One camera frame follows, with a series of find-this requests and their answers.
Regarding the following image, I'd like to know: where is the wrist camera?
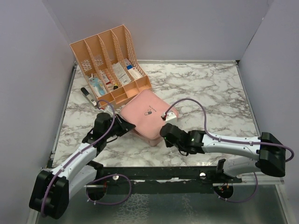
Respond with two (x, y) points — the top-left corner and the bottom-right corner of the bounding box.
(100, 106), (114, 117)
(163, 112), (178, 126)

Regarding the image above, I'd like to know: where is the pink medicine kit case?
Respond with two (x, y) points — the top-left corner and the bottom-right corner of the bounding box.
(121, 90), (170, 146)

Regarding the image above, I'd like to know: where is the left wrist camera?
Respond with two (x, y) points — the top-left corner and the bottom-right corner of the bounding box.
(100, 106), (114, 117)

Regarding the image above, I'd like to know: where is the black silver stapler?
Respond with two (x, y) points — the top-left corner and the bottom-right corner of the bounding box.
(80, 87), (97, 107)

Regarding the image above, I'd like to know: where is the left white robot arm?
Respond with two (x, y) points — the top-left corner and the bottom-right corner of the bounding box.
(29, 112), (135, 219)

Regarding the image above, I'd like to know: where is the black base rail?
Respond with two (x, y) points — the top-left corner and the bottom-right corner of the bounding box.
(86, 162), (241, 198)

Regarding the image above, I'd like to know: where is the red white medicine box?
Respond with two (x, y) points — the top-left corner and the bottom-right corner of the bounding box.
(100, 70), (114, 86)

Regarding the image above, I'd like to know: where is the blue patterned pouch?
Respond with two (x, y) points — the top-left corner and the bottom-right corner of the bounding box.
(89, 77), (106, 97)

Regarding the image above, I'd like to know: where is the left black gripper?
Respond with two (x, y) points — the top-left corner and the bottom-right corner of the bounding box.
(104, 113), (135, 139)

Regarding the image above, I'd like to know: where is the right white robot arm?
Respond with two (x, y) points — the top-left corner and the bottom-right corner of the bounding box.
(160, 123), (286, 182)

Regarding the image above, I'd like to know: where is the blue white medicine box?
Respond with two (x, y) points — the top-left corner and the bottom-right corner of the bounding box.
(124, 58), (142, 80)

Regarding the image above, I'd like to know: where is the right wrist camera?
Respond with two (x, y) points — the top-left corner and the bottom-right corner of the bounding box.
(163, 112), (178, 126)

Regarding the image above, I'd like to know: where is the orange plastic file organizer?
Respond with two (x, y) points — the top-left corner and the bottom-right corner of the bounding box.
(70, 25), (152, 108)

